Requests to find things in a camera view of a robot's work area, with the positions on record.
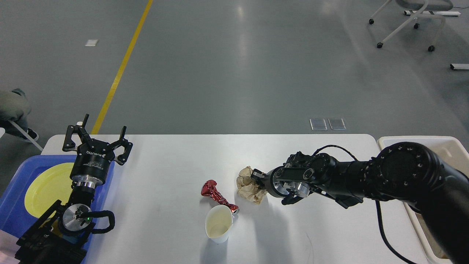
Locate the floor outlet plate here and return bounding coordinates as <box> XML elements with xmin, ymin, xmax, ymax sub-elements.
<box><xmin>310</xmin><ymin>118</ymin><xmax>328</xmax><ymax>131</ymax></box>
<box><xmin>328</xmin><ymin>118</ymin><xmax>347</xmax><ymax>131</ymax></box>

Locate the left floor outlet plate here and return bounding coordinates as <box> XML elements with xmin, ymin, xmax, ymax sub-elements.
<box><xmin>310</xmin><ymin>118</ymin><xmax>328</xmax><ymax>131</ymax></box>

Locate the white paper cup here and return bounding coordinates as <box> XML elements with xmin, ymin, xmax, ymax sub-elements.
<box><xmin>205</xmin><ymin>205</ymin><xmax>233</xmax><ymax>244</ymax></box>

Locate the black white sneaker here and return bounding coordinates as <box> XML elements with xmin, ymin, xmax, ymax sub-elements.
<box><xmin>20</xmin><ymin>128</ymin><xmax>39</xmax><ymax>143</ymax></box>

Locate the red foil wrapper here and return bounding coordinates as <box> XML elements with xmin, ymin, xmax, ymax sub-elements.
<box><xmin>201</xmin><ymin>179</ymin><xmax>240</xmax><ymax>215</ymax></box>

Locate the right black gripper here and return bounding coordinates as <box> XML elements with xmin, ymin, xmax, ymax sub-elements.
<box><xmin>251</xmin><ymin>167</ymin><xmax>303</xmax><ymax>205</ymax></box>

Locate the blue plastic tray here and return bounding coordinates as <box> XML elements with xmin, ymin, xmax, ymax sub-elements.
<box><xmin>0</xmin><ymin>155</ymin><xmax>115</xmax><ymax>264</ymax></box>

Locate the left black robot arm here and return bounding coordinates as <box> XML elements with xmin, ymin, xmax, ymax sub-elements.
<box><xmin>15</xmin><ymin>115</ymin><xmax>133</xmax><ymax>264</ymax></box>

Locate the white plastic bin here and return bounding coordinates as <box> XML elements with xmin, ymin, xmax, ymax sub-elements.
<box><xmin>377</xmin><ymin>136</ymin><xmax>469</xmax><ymax>264</ymax></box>

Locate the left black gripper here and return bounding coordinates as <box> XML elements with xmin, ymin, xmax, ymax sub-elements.
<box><xmin>62</xmin><ymin>114</ymin><xmax>133</xmax><ymax>189</ymax></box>

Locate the person leg in jeans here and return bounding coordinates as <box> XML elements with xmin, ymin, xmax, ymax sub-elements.
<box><xmin>0</xmin><ymin>88</ymin><xmax>31</xmax><ymax>136</ymax></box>

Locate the brown paper ball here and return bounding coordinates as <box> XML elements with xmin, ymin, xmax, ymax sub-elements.
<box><xmin>236</xmin><ymin>166</ymin><xmax>268</xmax><ymax>205</ymax></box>

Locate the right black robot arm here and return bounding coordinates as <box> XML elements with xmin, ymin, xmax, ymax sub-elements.
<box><xmin>251</xmin><ymin>142</ymin><xmax>469</xmax><ymax>264</ymax></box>

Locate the office chair with castors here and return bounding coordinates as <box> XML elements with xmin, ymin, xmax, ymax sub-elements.
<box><xmin>376</xmin><ymin>0</ymin><xmax>454</xmax><ymax>52</ymax></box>

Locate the white bar on floor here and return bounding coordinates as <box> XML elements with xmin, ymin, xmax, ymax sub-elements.
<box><xmin>450</xmin><ymin>63</ymin><xmax>469</xmax><ymax>70</ymax></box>

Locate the right floor outlet plate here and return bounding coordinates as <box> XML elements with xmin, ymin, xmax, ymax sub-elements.
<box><xmin>328</xmin><ymin>118</ymin><xmax>347</xmax><ymax>131</ymax></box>

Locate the yellow plastic plate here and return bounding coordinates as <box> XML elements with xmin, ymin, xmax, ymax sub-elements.
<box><xmin>25</xmin><ymin>162</ymin><xmax>73</xmax><ymax>218</ymax></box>

